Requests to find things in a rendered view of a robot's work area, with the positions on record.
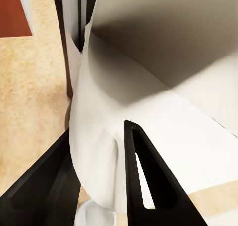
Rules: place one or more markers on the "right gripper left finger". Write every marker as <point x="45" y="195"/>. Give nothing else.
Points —
<point x="47" y="193"/>

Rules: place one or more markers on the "coffee maker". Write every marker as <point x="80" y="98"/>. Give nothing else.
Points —
<point x="73" y="16"/>

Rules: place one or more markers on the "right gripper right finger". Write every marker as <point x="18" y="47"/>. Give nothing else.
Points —
<point x="173" y="207"/>

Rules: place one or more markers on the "coffee cup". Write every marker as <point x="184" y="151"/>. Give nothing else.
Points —
<point x="91" y="214"/>

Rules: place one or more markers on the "paper coffee filter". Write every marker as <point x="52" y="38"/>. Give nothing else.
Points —
<point x="170" y="66"/>

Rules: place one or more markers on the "countertop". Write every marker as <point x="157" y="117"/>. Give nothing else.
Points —
<point x="33" y="105"/>

